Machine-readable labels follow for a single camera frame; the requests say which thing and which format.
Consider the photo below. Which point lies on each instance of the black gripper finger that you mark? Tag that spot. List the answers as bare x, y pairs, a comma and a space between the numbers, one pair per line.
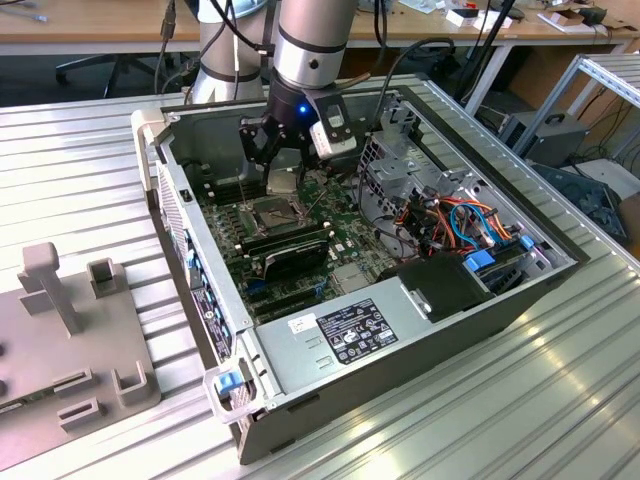
307, 155
257, 140

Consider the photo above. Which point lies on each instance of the silver green CPU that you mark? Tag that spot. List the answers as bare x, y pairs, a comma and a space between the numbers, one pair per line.
284, 184

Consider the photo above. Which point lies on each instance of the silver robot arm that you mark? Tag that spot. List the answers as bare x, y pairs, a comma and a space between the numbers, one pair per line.
310, 45

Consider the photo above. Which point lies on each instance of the CPU socket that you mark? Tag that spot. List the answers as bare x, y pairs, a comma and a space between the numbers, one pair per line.
275, 216

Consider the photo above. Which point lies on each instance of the empty black RAM slot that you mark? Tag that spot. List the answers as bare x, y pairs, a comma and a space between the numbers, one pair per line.
225, 189

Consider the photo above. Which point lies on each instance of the silver drive cage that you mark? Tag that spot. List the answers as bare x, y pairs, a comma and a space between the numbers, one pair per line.
395, 170

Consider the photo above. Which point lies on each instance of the green motherboard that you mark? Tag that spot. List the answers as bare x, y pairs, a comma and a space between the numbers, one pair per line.
350, 235

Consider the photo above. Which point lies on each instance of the black RAM stick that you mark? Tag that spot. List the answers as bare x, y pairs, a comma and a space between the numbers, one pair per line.
280, 246

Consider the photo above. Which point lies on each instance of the black expansion card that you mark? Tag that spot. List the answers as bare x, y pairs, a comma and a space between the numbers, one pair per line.
295, 260

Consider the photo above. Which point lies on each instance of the silver chipset heatsink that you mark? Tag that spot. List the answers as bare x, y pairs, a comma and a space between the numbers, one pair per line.
350, 277

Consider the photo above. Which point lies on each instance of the black expansion slot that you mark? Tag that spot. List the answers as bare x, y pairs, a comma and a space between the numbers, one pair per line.
280, 300

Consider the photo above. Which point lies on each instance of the black office chair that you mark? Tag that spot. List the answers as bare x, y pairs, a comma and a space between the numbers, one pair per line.
117, 60

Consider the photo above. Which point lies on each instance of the long wooden desk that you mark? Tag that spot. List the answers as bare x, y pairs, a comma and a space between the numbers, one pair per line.
100, 22

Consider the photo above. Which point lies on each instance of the white cardboard box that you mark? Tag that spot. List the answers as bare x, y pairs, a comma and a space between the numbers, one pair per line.
462, 17

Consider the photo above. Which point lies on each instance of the blue disk carrier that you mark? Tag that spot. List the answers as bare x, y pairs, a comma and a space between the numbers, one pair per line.
479, 261

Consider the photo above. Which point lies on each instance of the silver power supply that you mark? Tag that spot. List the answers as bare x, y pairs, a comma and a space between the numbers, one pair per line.
295, 360

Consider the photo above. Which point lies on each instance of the blue case latch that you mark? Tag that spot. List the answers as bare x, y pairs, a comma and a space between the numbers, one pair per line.
229, 382

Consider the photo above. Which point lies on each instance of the grey open PC case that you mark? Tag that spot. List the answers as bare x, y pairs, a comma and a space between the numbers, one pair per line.
400, 380

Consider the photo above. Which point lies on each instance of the dark blue plastic crate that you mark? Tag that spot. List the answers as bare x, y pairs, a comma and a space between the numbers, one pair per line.
575, 192

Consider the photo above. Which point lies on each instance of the grey plastic parts rack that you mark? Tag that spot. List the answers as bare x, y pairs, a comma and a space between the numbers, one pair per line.
75, 350

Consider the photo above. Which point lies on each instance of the small black device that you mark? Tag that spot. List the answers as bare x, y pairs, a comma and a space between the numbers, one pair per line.
595, 15

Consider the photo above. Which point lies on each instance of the brown cardboard box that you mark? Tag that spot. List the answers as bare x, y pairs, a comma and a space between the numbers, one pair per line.
631, 220

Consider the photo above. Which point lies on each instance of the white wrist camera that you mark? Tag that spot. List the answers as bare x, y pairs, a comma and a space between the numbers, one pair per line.
332, 145

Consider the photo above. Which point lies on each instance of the aluminium frame shelf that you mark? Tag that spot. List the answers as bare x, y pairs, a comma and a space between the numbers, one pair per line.
607, 75

